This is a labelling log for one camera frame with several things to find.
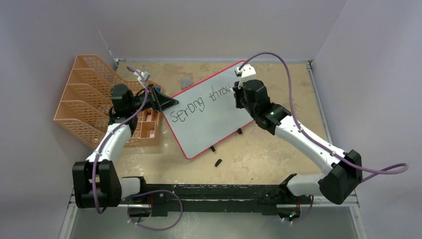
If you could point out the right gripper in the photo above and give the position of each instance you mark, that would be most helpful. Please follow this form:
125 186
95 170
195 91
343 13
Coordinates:
238 91

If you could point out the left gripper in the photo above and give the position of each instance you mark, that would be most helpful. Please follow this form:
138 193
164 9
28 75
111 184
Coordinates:
158 102

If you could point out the red-framed whiteboard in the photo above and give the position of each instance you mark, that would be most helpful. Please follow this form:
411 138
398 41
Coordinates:
206 113

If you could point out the black marker cap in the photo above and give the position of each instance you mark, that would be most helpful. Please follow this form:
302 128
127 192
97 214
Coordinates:
218 163

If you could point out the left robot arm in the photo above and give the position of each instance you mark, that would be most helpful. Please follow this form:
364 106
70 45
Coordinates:
96 183

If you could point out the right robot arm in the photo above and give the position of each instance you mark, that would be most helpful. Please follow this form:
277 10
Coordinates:
337 179

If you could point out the clear jar of clips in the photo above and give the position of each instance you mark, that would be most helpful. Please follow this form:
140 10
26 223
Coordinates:
186 82

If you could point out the orange plastic file organizer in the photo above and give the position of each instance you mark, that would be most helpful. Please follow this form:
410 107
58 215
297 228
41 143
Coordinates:
85 103

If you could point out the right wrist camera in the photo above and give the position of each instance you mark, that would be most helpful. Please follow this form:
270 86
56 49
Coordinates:
246 73

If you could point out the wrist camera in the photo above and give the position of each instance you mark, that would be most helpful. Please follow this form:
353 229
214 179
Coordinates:
143 77
246 73

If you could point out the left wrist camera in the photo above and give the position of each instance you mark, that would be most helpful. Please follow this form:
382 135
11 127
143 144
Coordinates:
143 77

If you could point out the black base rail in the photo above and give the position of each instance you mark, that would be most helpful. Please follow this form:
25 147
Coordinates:
269 200

